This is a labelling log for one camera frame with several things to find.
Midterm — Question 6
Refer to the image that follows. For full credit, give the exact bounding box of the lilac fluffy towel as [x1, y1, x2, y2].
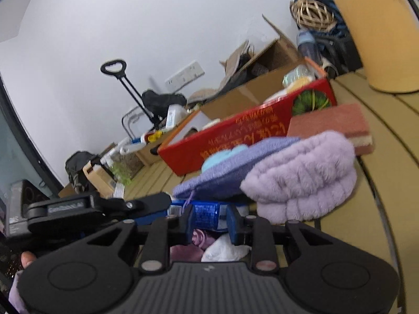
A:
[240, 131, 357, 225]

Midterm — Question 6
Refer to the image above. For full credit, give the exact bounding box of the person's left hand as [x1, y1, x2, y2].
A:
[21, 251, 37, 269]

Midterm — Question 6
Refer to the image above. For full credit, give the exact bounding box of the small brown cardboard box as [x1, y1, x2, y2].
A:
[134, 113, 212, 167]

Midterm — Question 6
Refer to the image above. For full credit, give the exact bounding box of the red scouring sponge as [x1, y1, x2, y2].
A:
[287, 104, 374, 156]

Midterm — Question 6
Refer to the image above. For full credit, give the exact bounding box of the large open cardboard box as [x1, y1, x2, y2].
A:
[200, 16, 304, 119]

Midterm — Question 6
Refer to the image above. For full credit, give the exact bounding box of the black trolley handle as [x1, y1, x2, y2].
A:
[100, 59, 160, 130]

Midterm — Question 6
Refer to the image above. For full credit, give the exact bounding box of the purple knitted pouch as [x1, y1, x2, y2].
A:
[172, 137, 300, 201]

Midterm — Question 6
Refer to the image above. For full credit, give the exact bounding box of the woven rattan ball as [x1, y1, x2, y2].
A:
[290, 0, 337, 32]

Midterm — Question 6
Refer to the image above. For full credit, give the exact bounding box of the black bag on trolley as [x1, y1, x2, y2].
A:
[142, 89, 187, 118]

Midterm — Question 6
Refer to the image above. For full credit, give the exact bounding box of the beige fleece mat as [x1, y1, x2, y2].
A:
[187, 40, 251, 106]

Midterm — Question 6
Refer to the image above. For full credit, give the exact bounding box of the light blue plush toy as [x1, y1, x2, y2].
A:
[201, 144, 248, 172]

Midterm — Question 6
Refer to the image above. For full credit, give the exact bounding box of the blue tissue packet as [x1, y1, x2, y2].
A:
[168, 200, 253, 231]

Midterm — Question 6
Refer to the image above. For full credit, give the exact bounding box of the blue water bottle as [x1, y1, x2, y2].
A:
[296, 31, 322, 65]

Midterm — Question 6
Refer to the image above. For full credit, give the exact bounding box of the white wall socket strip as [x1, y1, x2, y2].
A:
[165, 61, 205, 92]

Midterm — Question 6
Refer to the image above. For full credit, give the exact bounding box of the red orange cardboard tray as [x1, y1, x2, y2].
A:
[158, 58, 337, 176]

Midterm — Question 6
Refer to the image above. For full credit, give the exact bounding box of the pink satin bow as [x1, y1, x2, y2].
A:
[170, 229, 215, 262]

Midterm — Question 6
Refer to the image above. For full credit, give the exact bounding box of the white lint roller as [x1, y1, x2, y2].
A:
[117, 137, 146, 155]

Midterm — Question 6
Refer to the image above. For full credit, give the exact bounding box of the grey green backpack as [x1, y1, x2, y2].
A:
[65, 151, 99, 194]

